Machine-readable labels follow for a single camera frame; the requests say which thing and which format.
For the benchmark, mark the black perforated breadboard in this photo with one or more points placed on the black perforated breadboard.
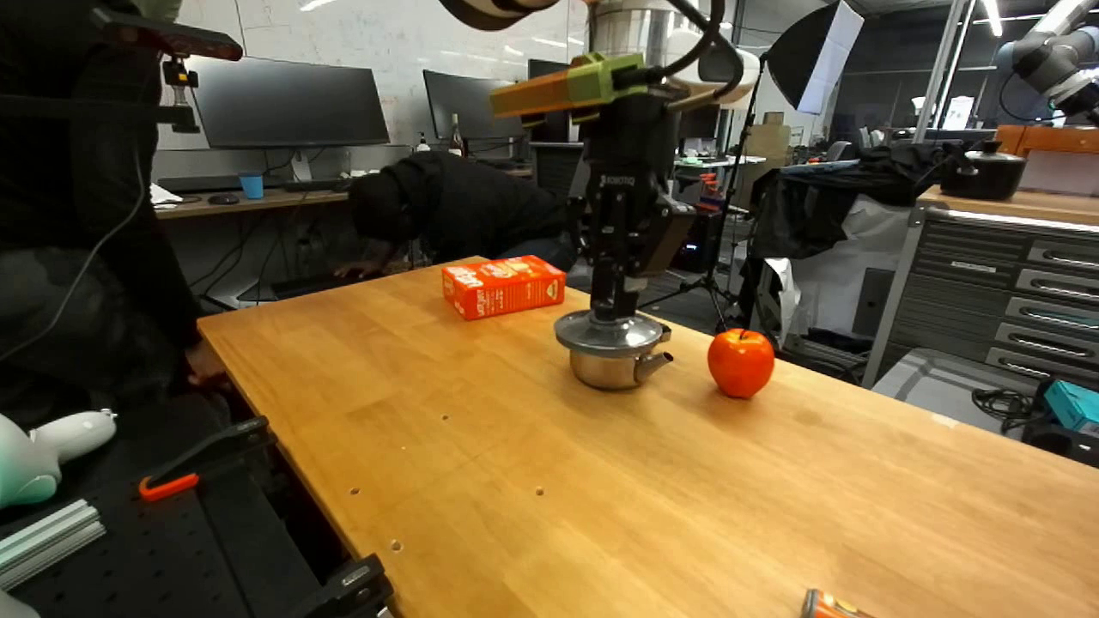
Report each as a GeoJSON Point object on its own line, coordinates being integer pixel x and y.
{"type": "Point", "coordinates": [173, 563]}

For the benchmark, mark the round silver kettle lid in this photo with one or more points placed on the round silver kettle lid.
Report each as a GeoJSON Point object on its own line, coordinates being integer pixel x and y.
{"type": "Point", "coordinates": [595, 334]}

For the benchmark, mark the person in black jacket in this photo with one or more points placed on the person in black jacket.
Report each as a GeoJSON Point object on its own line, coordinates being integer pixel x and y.
{"type": "Point", "coordinates": [71, 140]}

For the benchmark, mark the wide dark computer monitor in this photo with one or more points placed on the wide dark computer monitor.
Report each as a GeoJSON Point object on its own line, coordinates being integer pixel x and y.
{"type": "Point", "coordinates": [292, 106]}

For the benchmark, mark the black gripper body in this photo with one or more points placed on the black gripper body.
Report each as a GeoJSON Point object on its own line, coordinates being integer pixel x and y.
{"type": "Point", "coordinates": [625, 160]}

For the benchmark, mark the blue cup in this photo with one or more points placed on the blue cup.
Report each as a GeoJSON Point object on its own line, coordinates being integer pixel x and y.
{"type": "Point", "coordinates": [252, 188]}

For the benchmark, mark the brown wooden box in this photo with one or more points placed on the brown wooden box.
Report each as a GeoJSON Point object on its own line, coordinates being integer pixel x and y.
{"type": "Point", "coordinates": [1047, 140]}

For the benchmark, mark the black cloth pile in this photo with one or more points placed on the black cloth pile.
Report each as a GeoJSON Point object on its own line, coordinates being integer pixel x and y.
{"type": "Point", "coordinates": [847, 192]}

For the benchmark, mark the teal box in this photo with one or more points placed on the teal box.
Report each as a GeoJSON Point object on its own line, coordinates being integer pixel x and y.
{"type": "Point", "coordinates": [1075, 408]}

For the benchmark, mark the white green plush toy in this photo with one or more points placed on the white green plush toy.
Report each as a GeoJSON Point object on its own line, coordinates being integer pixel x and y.
{"type": "Point", "coordinates": [71, 435]}

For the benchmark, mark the aluminium extrusion bar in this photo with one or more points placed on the aluminium extrusion bar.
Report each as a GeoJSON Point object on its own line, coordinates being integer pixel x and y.
{"type": "Point", "coordinates": [54, 537]}

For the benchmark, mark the green orange wrist camera mount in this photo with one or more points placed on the green orange wrist camera mount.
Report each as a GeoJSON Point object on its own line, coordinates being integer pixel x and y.
{"type": "Point", "coordinates": [571, 83]}

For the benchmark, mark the black cooking pot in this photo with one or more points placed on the black cooking pot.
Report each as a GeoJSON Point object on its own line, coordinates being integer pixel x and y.
{"type": "Point", "coordinates": [985, 175]}

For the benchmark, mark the grey drawer cabinet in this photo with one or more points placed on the grey drawer cabinet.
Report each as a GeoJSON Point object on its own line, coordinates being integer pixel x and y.
{"type": "Point", "coordinates": [972, 286]}

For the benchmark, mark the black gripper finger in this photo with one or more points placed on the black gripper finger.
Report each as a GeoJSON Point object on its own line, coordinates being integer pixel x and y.
{"type": "Point", "coordinates": [638, 278]}
{"type": "Point", "coordinates": [607, 278]}

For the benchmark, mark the silver metal kettle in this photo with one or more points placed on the silver metal kettle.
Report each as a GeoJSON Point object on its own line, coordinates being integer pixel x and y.
{"type": "Point", "coordinates": [607, 369]}

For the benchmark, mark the small dark computer monitor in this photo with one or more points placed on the small dark computer monitor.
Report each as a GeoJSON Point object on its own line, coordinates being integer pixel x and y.
{"type": "Point", "coordinates": [468, 106]}

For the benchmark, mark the orange cardboard box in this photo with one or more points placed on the orange cardboard box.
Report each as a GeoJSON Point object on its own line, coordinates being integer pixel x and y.
{"type": "Point", "coordinates": [501, 286]}

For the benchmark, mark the wooden background desk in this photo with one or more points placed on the wooden background desk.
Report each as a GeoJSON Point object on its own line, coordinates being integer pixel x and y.
{"type": "Point", "coordinates": [263, 205]}

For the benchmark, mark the black photo softbox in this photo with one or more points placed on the black photo softbox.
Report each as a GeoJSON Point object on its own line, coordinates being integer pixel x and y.
{"type": "Point", "coordinates": [800, 58]}

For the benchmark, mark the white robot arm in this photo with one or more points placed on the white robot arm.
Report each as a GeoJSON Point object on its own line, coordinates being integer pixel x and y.
{"type": "Point", "coordinates": [623, 21]}

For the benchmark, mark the black bar clamp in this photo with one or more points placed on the black bar clamp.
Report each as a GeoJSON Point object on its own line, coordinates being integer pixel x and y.
{"type": "Point", "coordinates": [361, 584]}

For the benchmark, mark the small orange grey cylinder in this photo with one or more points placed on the small orange grey cylinder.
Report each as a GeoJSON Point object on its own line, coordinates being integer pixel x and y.
{"type": "Point", "coordinates": [820, 607]}

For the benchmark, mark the black jacket bundle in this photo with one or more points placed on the black jacket bundle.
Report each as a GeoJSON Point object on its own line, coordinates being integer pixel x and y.
{"type": "Point", "coordinates": [458, 208]}

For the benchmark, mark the black stereo camera bar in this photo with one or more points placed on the black stereo camera bar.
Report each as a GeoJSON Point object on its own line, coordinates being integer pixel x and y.
{"type": "Point", "coordinates": [193, 43]}

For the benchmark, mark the grey background robot arm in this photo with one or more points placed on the grey background robot arm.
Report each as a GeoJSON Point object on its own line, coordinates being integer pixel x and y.
{"type": "Point", "coordinates": [1059, 64]}

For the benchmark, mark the red-orange toy fruit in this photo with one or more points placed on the red-orange toy fruit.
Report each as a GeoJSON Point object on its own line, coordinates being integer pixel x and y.
{"type": "Point", "coordinates": [738, 367]}

